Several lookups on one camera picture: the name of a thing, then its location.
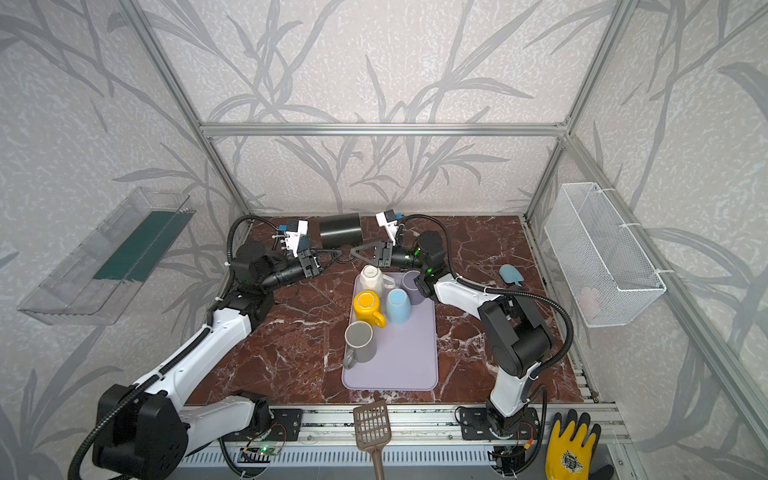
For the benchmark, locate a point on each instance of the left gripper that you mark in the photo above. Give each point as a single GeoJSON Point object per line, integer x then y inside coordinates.
{"type": "Point", "coordinates": [307, 262]}

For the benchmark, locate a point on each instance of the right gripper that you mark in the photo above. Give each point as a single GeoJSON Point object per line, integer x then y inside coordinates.
{"type": "Point", "coordinates": [384, 255]}

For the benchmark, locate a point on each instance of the black mug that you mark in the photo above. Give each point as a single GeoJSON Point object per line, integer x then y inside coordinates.
{"type": "Point", "coordinates": [340, 230]}

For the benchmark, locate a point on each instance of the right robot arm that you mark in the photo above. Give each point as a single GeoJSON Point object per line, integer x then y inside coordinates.
{"type": "Point", "coordinates": [528, 333]}

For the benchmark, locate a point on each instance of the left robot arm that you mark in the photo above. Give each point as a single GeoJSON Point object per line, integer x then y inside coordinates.
{"type": "Point", "coordinates": [141, 431]}

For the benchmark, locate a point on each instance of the white faceted mug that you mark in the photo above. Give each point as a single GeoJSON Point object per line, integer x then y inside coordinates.
{"type": "Point", "coordinates": [373, 279]}

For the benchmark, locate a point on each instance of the yellow mug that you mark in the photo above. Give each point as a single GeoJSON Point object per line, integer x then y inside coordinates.
{"type": "Point", "coordinates": [367, 308]}

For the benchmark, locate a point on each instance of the light blue mug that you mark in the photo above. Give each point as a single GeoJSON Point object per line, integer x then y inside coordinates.
{"type": "Point", "coordinates": [398, 306]}

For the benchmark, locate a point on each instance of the purple mug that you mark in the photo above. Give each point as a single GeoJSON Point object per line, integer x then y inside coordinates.
{"type": "Point", "coordinates": [409, 285]}

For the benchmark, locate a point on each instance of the grey mug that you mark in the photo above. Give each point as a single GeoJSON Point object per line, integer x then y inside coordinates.
{"type": "Point", "coordinates": [360, 344]}

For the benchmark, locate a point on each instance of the lavender tray mat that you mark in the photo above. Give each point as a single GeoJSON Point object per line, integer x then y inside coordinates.
{"type": "Point", "coordinates": [406, 357]}

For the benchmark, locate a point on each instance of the light blue spatula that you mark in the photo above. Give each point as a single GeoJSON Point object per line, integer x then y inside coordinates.
{"type": "Point", "coordinates": [511, 275]}

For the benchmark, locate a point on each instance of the brown slotted spatula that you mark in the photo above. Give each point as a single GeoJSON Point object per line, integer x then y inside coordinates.
{"type": "Point", "coordinates": [373, 432]}

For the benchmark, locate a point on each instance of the clear plastic shelf bin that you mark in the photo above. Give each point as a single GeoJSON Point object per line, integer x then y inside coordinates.
{"type": "Point", "coordinates": [95, 283]}

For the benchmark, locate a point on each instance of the yellow work glove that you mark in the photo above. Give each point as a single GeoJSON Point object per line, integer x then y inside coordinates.
{"type": "Point", "coordinates": [571, 447]}

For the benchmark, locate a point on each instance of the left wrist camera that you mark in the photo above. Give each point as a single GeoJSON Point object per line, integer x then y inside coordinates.
{"type": "Point", "coordinates": [294, 236]}

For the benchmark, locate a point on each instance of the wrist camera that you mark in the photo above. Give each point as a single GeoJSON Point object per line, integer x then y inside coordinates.
{"type": "Point", "coordinates": [389, 221]}
{"type": "Point", "coordinates": [294, 236]}

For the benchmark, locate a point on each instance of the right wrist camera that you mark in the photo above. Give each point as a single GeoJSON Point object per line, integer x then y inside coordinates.
{"type": "Point", "coordinates": [389, 221]}

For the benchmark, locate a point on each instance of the white wire basket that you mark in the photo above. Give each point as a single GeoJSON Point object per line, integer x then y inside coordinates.
{"type": "Point", "coordinates": [608, 273]}

